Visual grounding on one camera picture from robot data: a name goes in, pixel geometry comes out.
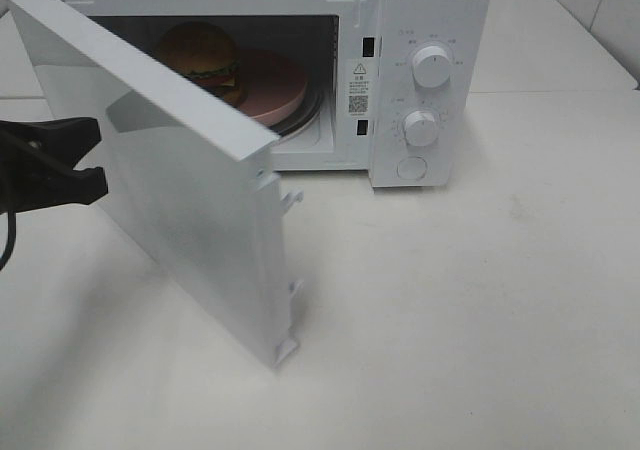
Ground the white microwave oven body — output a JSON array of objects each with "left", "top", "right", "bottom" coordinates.
[{"left": 61, "top": 0, "right": 489, "bottom": 187}]

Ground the glass microwave turntable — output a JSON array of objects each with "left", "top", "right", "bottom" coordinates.
[{"left": 269, "top": 91, "right": 324, "bottom": 145}]

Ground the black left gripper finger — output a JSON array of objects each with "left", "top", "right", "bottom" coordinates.
[
  {"left": 1, "top": 117, "right": 102, "bottom": 173},
  {"left": 1, "top": 157, "right": 108, "bottom": 213}
]

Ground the round white door button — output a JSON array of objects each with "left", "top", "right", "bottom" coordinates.
[{"left": 397, "top": 156, "right": 428, "bottom": 181}]

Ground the white timer knob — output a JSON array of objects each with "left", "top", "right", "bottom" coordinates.
[{"left": 402, "top": 110, "right": 439, "bottom": 147}]

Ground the pink round plate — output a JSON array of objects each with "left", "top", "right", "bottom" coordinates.
[{"left": 237, "top": 48, "right": 309, "bottom": 127}]

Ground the white warning label sticker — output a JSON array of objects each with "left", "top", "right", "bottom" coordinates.
[{"left": 345, "top": 58, "right": 373, "bottom": 116}]

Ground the upper white power knob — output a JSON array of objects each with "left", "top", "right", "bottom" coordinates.
[{"left": 409, "top": 41, "right": 453, "bottom": 89}]

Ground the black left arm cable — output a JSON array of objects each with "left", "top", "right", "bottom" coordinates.
[{"left": 0, "top": 129, "right": 46, "bottom": 271}]

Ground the white microwave door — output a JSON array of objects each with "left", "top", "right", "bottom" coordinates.
[{"left": 8, "top": 0, "right": 303, "bottom": 367}]

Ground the burger with lettuce and tomato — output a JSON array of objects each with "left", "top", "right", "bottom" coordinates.
[{"left": 153, "top": 21, "right": 245, "bottom": 107}]

